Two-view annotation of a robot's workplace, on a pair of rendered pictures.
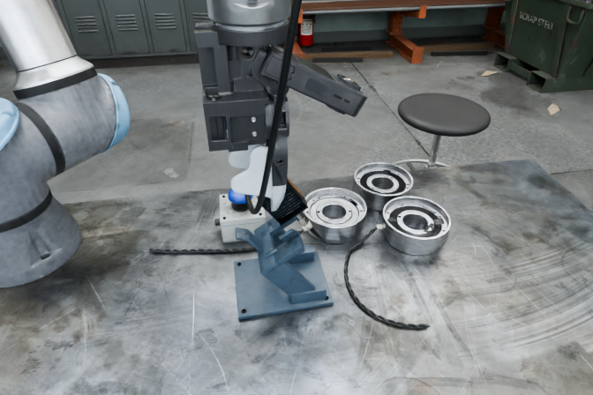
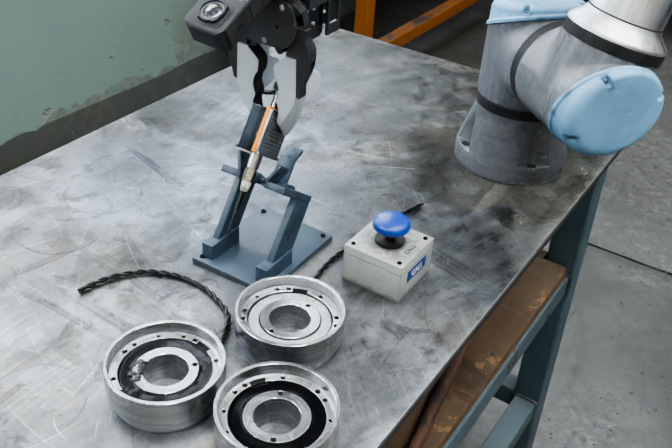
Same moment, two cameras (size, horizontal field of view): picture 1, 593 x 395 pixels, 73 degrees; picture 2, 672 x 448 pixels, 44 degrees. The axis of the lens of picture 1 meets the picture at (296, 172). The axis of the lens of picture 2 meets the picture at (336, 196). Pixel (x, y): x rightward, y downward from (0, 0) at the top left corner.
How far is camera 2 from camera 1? 1.07 m
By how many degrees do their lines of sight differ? 99
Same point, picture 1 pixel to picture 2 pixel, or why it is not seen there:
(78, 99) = (557, 48)
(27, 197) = (488, 83)
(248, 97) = not seen: outside the picture
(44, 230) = (477, 124)
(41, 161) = (504, 65)
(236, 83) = not seen: outside the picture
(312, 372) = (162, 215)
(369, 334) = (135, 258)
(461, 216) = not seen: outside the picture
